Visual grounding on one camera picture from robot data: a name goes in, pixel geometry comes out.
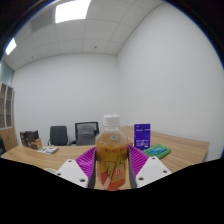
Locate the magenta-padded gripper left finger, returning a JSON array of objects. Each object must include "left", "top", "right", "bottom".
[{"left": 54, "top": 147, "right": 98, "bottom": 190}]

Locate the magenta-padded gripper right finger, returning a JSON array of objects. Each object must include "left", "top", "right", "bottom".
[{"left": 127, "top": 144, "right": 173, "bottom": 190}]

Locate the yellow-labelled drink bottle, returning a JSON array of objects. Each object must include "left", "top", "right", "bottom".
[{"left": 94, "top": 113, "right": 129, "bottom": 191}]

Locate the white printed leaflet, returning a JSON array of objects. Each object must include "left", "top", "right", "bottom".
[{"left": 37, "top": 146, "right": 59, "bottom": 155}]

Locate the purple upright box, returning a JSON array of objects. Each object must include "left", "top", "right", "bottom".
[{"left": 133, "top": 123, "right": 152, "bottom": 152}]

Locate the dark padded office chair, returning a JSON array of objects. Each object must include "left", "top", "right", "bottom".
[{"left": 49, "top": 125, "right": 69, "bottom": 147}]

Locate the black mesh office chair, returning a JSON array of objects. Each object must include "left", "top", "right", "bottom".
[{"left": 74, "top": 121, "right": 100, "bottom": 147}]

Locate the large dark brown box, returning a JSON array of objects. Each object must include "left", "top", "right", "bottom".
[{"left": 24, "top": 130, "right": 41, "bottom": 150}]

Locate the small dark brown box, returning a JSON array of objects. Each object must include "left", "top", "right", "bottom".
[{"left": 19, "top": 131, "right": 28, "bottom": 148}]

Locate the wooden glass-door cabinet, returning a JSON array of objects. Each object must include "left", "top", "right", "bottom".
[{"left": 0, "top": 81, "right": 18, "bottom": 153}]

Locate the grey ceiling air vent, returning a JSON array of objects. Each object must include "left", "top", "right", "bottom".
[{"left": 30, "top": 9, "right": 54, "bottom": 33}]

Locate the large square ceiling light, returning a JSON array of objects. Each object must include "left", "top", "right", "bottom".
[{"left": 54, "top": 0, "right": 92, "bottom": 24}]

